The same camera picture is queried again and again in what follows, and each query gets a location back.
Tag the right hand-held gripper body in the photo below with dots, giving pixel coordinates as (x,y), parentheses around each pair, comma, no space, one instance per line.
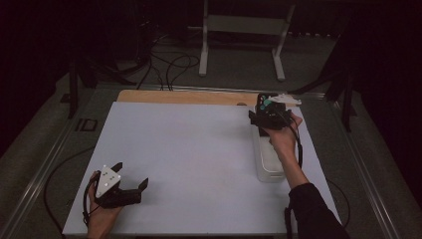
(277,116)

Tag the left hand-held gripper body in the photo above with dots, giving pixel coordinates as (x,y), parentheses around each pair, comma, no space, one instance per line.
(106,181)

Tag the white rectangular storage box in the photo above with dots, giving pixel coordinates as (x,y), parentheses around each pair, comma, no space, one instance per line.
(270,162)

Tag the person's right hand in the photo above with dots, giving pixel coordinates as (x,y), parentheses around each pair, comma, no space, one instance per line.
(285,139)

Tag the person's left hand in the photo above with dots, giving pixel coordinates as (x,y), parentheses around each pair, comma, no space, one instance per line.
(103,220)

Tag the white table mat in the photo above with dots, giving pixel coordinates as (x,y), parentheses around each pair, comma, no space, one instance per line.
(185,186)

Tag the black tripod stand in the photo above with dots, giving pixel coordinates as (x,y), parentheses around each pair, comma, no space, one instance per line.
(73,86)
(346,99)

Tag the grey metal stand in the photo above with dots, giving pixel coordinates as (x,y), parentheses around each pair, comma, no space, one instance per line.
(245,25)

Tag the black rectangular floor frame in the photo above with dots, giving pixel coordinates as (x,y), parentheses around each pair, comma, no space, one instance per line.
(78,125)

